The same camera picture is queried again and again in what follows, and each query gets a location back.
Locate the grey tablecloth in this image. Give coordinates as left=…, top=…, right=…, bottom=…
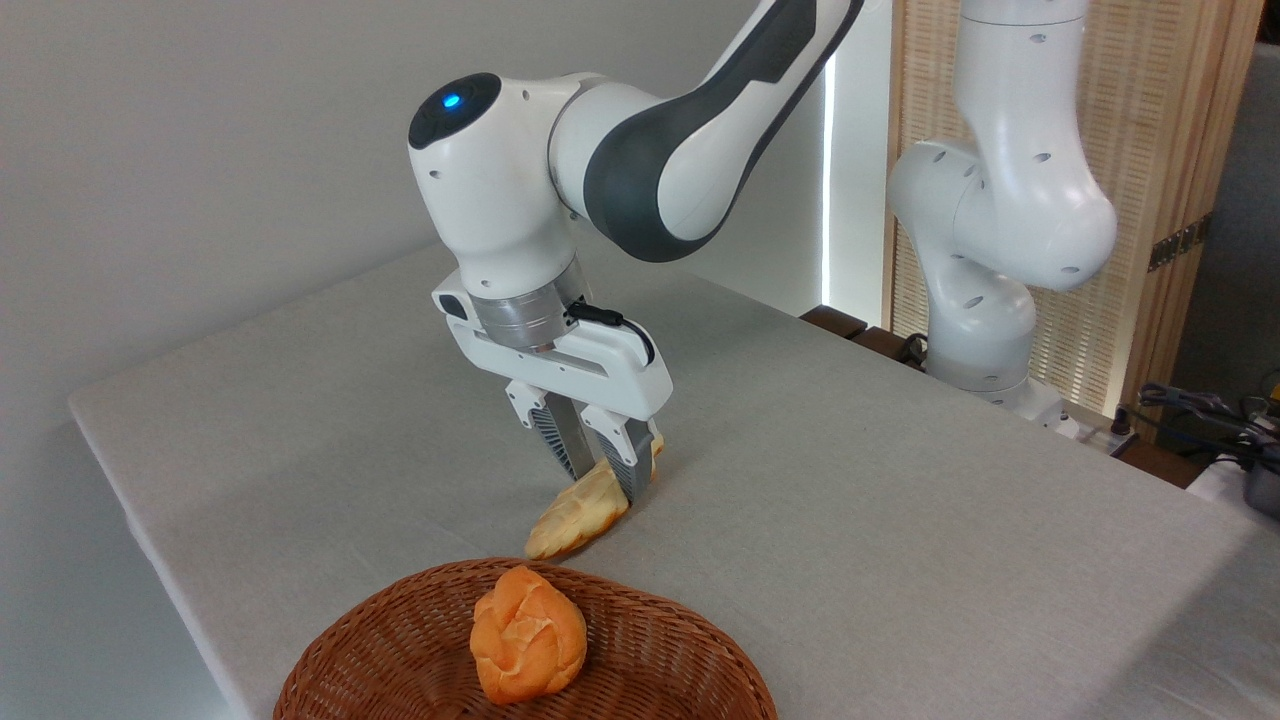
left=68, top=245, right=1280, bottom=720

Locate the dark grey metal pot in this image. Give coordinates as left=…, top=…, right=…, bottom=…
left=1244, top=465, right=1280, bottom=519

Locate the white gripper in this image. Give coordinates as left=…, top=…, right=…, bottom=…
left=432, top=285, right=674, bottom=504

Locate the brown wicker basket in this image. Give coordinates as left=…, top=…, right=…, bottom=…
left=273, top=557, right=779, bottom=720

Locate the wooden slatted folding screen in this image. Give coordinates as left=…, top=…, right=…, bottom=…
left=882, top=0, right=1266, bottom=441

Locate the dark metal screen hinge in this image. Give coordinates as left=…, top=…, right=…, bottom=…
left=1148, top=215, right=1213, bottom=273

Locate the dark brown wooden furniture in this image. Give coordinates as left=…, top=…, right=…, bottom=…
left=800, top=305, right=931, bottom=373

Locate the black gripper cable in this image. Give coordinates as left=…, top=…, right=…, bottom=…
left=566, top=302, right=657, bottom=367

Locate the vertical white light strip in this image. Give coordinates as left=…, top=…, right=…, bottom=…
left=822, top=50, right=837, bottom=306

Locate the round orange bread roll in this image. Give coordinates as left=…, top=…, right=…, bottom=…
left=470, top=565, right=588, bottom=706

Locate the bundle of black cables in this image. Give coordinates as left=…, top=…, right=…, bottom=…
left=1138, top=383, right=1280, bottom=471

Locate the long pale bread loaf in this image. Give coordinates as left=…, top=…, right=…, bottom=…
left=524, top=430, right=666, bottom=561

